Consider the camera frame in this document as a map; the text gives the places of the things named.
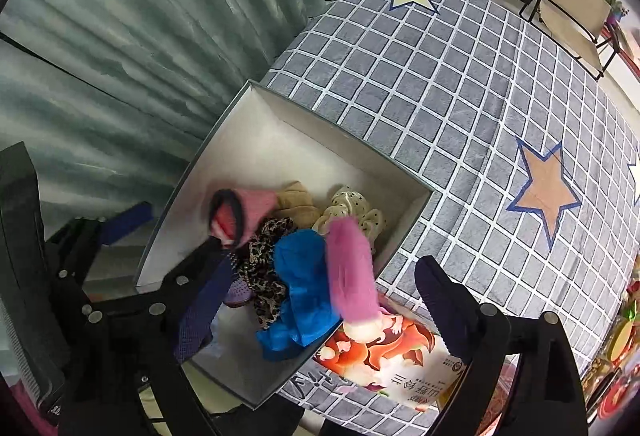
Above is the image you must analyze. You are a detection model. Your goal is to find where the grey cardboard box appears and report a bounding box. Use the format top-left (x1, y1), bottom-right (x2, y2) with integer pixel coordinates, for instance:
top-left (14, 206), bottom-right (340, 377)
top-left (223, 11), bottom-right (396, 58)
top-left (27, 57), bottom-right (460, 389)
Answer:
top-left (135, 80), bottom-right (433, 409)

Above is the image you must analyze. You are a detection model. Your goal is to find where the purple brown knitted bootie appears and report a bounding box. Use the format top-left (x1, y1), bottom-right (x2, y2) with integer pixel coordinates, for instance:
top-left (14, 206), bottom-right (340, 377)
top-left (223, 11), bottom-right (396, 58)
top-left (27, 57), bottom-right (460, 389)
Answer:
top-left (222, 266), bottom-right (253, 307)

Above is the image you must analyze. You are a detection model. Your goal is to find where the tan sock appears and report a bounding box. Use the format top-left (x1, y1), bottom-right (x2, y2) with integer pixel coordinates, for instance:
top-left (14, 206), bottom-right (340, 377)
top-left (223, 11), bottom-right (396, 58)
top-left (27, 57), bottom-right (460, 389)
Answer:
top-left (274, 181), bottom-right (321, 229)

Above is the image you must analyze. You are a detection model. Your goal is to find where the beige folding chair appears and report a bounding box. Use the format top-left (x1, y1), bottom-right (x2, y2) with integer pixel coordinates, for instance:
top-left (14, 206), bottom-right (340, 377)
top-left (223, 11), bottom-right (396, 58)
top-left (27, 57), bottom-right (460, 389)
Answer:
top-left (519, 0), bottom-right (623, 81)

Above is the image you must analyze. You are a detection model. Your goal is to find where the grey-green pleated curtain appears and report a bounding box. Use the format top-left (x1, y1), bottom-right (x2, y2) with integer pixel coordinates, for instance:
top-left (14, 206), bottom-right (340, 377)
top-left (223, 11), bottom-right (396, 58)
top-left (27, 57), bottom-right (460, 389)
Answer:
top-left (0, 0), bottom-right (361, 287)

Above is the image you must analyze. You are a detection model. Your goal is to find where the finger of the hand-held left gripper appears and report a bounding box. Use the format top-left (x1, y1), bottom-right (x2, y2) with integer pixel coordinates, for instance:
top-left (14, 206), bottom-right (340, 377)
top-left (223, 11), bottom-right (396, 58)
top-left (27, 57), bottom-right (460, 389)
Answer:
top-left (107, 236), bottom-right (222, 311)
top-left (47, 202), bottom-right (153, 277)

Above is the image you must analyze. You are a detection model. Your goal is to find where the pink fuzzy sock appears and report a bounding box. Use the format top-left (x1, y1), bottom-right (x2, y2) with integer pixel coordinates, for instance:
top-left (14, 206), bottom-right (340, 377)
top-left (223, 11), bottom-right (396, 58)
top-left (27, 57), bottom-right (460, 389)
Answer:
top-left (325, 215), bottom-right (396, 342)

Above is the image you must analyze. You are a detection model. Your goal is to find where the red plate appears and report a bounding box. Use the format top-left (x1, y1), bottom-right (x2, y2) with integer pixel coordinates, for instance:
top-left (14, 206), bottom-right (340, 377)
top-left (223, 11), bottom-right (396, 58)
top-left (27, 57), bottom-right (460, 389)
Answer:
top-left (597, 376), bottom-right (640, 424)

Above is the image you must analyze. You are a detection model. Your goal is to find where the leopard print scrunchie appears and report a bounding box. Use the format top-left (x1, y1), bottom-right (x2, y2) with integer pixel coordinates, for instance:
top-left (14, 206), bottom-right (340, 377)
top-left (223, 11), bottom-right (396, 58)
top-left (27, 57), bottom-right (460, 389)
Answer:
top-left (237, 217), bottom-right (301, 331)

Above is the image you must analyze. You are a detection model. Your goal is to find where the pink patterned carton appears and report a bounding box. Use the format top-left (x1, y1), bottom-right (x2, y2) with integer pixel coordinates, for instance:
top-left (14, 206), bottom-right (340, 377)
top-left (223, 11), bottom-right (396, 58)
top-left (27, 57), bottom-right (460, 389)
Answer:
top-left (312, 311), bottom-right (468, 412)

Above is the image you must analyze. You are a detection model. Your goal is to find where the cream polka dot scrunchie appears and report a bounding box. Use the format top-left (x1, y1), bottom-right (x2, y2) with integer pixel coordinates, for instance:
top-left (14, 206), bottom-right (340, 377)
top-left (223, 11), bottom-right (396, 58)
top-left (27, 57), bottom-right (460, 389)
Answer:
top-left (312, 185), bottom-right (387, 254)

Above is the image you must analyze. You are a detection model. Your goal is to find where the blue plastic shoe cover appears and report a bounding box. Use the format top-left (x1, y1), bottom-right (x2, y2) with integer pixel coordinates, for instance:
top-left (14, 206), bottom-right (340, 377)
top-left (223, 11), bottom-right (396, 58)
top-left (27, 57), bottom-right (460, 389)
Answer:
top-left (256, 230), bottom-right (346, 362)

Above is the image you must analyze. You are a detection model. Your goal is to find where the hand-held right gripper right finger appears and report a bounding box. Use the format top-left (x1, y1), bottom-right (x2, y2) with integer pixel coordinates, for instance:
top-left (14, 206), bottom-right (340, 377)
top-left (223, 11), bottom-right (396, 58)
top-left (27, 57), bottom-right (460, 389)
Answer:
top-left (414, 255), bottom-right (590, 436)

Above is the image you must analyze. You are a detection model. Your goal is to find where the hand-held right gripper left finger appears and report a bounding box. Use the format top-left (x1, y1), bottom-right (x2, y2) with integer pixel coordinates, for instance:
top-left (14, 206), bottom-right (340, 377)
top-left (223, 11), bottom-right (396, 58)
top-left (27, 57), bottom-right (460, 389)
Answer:
top-left (57, 255), bottom-right (238, 436)

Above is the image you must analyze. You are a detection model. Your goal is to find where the pink striped sock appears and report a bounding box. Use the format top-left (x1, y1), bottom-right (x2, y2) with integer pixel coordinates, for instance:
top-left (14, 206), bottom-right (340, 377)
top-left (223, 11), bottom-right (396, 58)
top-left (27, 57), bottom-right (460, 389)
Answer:
top-left (207, 188), bottom-right (278, 251)

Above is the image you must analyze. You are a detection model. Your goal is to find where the glass jar with yellow lid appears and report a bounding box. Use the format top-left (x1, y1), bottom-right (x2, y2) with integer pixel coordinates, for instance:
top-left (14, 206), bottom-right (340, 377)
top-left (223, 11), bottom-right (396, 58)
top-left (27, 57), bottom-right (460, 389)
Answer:
top-left (607, 316), bottom-right (640, 362)

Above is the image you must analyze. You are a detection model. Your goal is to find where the grey checked star-print blanket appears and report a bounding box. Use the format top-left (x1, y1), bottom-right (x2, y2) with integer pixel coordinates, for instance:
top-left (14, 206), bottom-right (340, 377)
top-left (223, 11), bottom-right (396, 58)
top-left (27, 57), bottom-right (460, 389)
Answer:
top-left (260, 0), bottom-right (640, 434)

